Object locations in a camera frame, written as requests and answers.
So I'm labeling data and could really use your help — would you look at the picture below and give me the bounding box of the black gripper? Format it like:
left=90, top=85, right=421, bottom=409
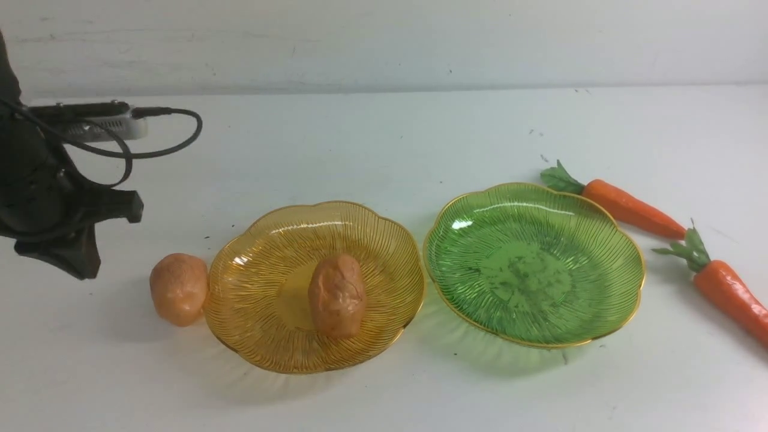
left=1, top=119, right=145, bottom=281

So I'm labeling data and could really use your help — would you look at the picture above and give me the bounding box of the brown potato one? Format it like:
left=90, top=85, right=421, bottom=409
left=149, top=253, right=208, bottom=328
left=308, top=253, right=367, bottom=339

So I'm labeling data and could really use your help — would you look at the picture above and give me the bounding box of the orange carrot one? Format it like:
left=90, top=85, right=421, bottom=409
left=539, top=160, right=686, bottom=241

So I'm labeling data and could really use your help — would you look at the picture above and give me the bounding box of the orange carrot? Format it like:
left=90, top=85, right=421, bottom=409
left=651, top=225, right=767, bottom=348

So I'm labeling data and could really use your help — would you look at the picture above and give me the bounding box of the amber ribbed glass plate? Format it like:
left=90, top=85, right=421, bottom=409
left=204, top=200, right=426, bottom=375

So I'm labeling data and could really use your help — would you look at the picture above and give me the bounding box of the green ribbed glass plate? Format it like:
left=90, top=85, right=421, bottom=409
left=422, top=182, right=646, bottom=349

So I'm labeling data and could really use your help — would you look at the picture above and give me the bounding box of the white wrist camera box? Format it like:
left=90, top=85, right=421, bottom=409
left=28, top=100, right=148, bottom=144

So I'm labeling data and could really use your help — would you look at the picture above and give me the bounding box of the black camera cable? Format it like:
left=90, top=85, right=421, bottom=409
left=0, top=96, right=203, bottom=190

